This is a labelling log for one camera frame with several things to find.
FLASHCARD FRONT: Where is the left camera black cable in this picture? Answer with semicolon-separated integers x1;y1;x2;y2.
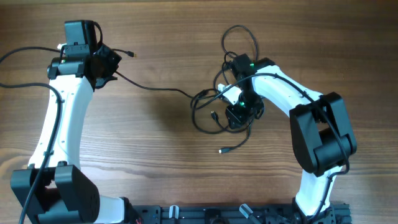
0;46;64;224

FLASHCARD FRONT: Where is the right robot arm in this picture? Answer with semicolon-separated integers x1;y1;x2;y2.
217;54;358;223

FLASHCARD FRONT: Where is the thin black cable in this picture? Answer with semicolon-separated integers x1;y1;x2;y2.
111;24;259;154

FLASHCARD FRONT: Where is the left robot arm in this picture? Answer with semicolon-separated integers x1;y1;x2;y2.
11;20;129;223

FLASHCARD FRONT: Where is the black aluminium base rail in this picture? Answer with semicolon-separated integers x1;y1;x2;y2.
124;203;352;224

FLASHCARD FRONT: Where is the thick black USB cable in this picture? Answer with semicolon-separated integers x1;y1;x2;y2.
190;51;259;135

